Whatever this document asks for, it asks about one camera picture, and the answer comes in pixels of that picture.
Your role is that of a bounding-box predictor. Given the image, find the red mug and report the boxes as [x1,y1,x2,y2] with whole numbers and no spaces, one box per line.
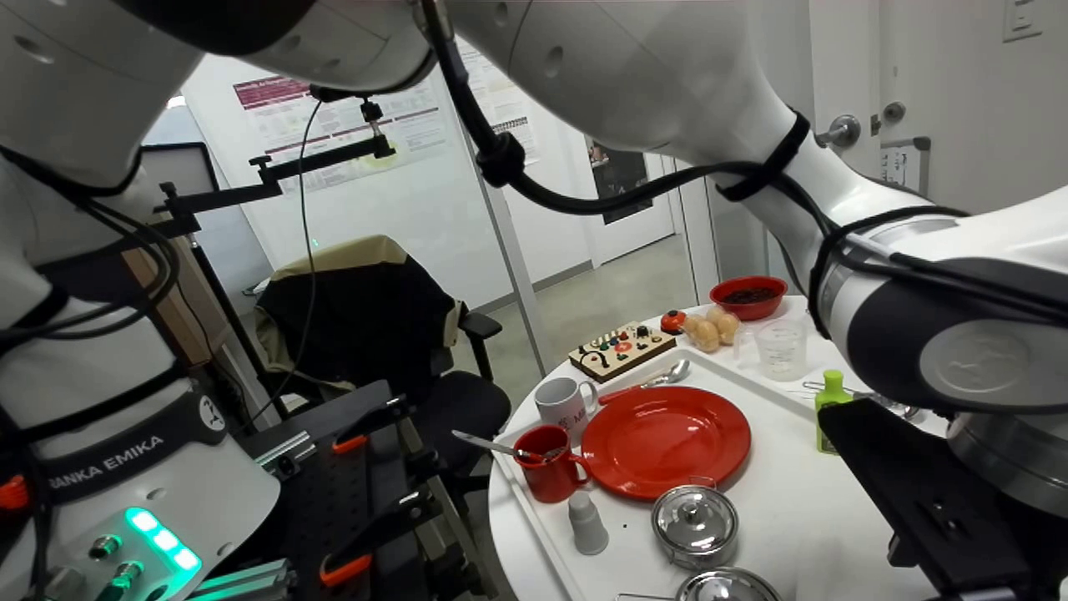
[512,423,584,505]

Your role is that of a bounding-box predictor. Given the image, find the black office chair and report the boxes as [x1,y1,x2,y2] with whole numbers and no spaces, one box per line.
[258,233,509,447]

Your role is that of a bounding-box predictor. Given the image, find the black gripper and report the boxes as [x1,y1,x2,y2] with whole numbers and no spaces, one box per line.
[816,402,1068,601]

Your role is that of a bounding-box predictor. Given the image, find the small steel pot with handle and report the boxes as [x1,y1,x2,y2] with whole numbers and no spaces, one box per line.
[626,567,777,601]

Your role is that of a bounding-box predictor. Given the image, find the bread rolls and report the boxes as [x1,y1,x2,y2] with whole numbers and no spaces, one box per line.
[683,311,739,355]

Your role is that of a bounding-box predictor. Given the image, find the small steel lidded pot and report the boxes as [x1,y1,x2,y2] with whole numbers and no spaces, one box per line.
[650,483,739,570]

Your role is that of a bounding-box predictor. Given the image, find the white mug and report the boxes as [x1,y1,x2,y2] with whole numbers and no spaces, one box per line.
[535,379,596,427]

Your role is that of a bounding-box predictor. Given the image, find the red bowl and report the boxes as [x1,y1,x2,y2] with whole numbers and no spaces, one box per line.
[710,279,788,322]

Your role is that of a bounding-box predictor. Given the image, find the green bottle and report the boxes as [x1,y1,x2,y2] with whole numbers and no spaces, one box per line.
[814,370,851,453]

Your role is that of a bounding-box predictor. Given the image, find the clear plastic cup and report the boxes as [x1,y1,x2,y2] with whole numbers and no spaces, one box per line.
[755,322,806,381]

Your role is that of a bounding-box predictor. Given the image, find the red plate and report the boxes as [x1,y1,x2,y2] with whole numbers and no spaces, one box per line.
[580,387,755,502]

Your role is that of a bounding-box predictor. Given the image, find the robot control base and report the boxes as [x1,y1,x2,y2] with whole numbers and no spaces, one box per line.
[0,302,281,601]

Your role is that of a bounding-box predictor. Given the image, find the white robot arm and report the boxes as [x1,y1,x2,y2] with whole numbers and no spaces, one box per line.
[0,0,1064,599]

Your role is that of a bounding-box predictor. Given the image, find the metal knife in mug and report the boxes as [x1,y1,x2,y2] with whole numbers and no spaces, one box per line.
[450,432,537,460]

